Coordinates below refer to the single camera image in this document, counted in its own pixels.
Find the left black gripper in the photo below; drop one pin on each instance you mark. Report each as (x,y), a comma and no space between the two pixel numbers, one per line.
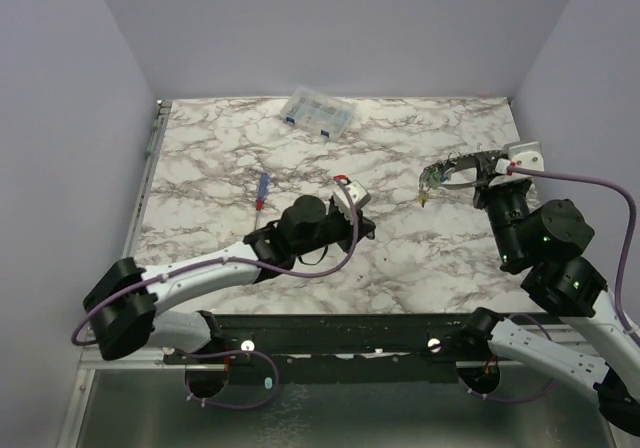
(347,243)

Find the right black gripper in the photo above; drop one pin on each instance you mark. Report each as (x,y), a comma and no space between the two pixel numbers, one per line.
(483,166)

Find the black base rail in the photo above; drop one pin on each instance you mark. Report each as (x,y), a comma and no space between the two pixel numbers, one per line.
(351,349)

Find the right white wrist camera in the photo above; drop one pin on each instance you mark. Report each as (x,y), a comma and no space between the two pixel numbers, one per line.
(522,155)

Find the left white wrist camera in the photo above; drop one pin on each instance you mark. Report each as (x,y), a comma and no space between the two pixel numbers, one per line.
(348,195)

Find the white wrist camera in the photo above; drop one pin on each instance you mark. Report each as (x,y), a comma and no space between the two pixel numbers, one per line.
(348,195)
(522,155)

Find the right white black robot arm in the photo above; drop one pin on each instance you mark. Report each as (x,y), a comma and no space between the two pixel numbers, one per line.
(547,246)

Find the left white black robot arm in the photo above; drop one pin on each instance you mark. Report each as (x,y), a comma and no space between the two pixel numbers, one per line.
(132,306)

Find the blue red screwdriver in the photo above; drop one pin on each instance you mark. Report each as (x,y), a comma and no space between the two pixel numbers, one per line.
(260,198)

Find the clear plastic organizer box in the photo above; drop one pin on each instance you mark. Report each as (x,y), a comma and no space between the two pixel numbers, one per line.
(318,114)

